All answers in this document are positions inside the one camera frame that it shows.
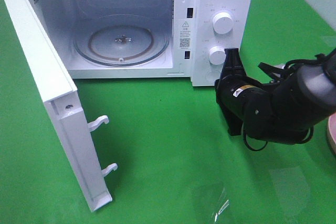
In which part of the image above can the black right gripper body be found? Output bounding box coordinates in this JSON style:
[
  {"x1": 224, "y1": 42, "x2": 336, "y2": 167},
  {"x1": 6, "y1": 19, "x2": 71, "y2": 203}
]
[{"x1": 215, "y1": 76, "x2": 272, "y2": 127}]

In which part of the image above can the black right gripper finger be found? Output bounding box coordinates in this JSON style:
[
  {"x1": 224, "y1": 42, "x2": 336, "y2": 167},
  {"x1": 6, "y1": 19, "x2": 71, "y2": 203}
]
[
  {"x1": 220, "y1": 48, "x2": 247, "y2": 80},
  {"x1": 219, "y1": 103, "x2": 243, "y2": 136}
]

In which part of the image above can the round door release button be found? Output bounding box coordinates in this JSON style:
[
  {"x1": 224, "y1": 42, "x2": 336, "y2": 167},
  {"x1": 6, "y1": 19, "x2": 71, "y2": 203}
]
[{"x1": 205, "y1": 70, "x2": 221, "y2": 84}]

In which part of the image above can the pink plate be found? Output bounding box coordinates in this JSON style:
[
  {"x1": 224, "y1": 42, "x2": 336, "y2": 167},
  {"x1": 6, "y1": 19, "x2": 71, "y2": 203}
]
[{"x1": 327, "y1": 113, "x2": 336, "y2": 155}]

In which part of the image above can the white microwave door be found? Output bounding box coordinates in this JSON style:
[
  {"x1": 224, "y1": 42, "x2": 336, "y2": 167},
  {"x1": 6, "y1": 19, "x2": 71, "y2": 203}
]
[{"x1": 4, "y1": 0, "x2": 118, "y2": 211}]

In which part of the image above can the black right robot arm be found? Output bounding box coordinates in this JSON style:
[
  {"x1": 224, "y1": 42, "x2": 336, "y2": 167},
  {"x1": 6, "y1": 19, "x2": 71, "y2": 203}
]
[{"x1": 215, "y1": 48, "x2": 335, "y2": 145}]

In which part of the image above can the lower white timer knob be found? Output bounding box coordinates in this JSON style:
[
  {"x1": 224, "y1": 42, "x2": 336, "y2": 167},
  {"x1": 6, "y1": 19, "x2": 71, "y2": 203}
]
[{"x1": 208, "y1": 46, "x2": 226, "y2": 65}]

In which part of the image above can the upper white power knob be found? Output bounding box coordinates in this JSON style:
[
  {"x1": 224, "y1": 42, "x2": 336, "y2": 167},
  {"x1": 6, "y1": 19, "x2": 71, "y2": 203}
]
[{"x1": 212, "y1": 12, "x2": 234, "y2": 35}]

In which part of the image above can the warning label sticker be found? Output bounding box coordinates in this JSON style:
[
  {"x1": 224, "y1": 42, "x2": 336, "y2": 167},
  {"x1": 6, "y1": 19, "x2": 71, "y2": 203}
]
[{"x1": 178, "y1": 19, "x2": 192, "y2": 50}]

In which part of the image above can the glass microwave turntable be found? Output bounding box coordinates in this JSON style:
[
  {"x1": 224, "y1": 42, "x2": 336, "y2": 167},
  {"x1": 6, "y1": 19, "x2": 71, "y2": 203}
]
[{"x1": 74, "y1": 14, "x2": 172, "y2": 67}]

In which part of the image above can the white microwave oven body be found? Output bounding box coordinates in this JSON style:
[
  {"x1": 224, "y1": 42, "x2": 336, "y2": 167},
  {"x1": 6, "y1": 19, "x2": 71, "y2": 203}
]
[{"x1": 32, "y1": 0, "x2": 250, "y2": 86}]

